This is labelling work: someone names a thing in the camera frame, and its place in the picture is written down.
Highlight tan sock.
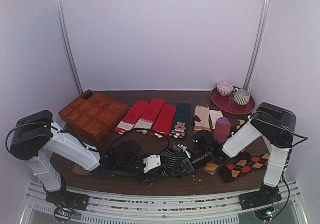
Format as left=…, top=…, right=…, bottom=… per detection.
left=72, top=164, right=93, bottom=176

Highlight red sock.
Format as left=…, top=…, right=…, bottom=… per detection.
left=153, top=104, right=177, bottom=136
left=134, top=98, right=165, bottom=134
left=115, top=100, right=149, bottom=134

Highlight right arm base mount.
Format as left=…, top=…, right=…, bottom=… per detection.
left=239, top=186, right=282, bottom=222

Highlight cream short sock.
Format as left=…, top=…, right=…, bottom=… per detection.
left=209, top=109, right=223, bottom=130

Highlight patterned white bowl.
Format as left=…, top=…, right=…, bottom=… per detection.
left=216, top=81, right=234, bottom=96

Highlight dark green reindeer sock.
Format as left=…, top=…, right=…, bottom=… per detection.
left=169, top=102, right=192, bottom=139

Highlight orange divided organizer tray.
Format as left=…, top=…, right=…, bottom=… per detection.
left=59, top=90, right=129, bottom=142

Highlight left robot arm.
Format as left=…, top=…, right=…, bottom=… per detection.
left=5, top=110, right=164, bottom=206

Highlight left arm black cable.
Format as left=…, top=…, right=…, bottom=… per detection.
left=107, top=128, right=171, bottom=159

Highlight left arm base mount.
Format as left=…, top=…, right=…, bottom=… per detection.
left=44, top=189, right=90, bottom=223

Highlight purple magenta sock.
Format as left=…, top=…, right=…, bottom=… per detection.
left=214, top=117, right=231, bottom=144

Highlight red sock right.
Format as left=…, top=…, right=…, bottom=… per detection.
left=153, top=104, right=177, bottom=136

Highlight black white striped sock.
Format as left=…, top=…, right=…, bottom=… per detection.
left=162, top=148, right=188, bottom=177

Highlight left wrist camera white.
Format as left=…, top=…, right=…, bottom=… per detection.
left=143, top=155, right=162, bottom=174

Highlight left aluminium frame post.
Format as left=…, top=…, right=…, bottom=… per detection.
left=54, top=0, right=84, bottom=95

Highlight dark red plate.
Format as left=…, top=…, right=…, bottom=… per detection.
left=210, top=87, right=256, bottom=115

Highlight red sock middle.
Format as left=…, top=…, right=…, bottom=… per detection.
left=134, top=98, right=165, bottom=134

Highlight aluminium frame post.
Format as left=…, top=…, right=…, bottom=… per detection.
left=54, top=0, right=84, bottom=95
left=243, top=0, right=272, bottom=91

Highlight purple yellow sock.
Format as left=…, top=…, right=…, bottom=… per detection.
left=202, top=162, right=220, bottom=175

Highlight right aluminium frame post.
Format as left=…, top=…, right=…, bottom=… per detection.
left=243, top=0, right=272, bottom=91

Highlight striped grey cup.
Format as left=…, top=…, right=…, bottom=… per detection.
left=234, top=89, right=251, bottom=106

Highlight beige striped sock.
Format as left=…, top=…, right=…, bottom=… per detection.
left=194, top=101, right=211, bottom=132

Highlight red sock left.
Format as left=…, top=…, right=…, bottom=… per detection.
left=115, top=100, right=149, bottom=134

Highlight black orange argyle sock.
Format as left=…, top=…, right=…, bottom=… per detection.
left=219, top=152, right=270, bottom=183

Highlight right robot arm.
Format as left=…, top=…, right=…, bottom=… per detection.
left=163, top=102, right=297, bottom=205

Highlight brown argyle sock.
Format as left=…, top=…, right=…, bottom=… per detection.
left=230, top=118, right=247, bottom=134

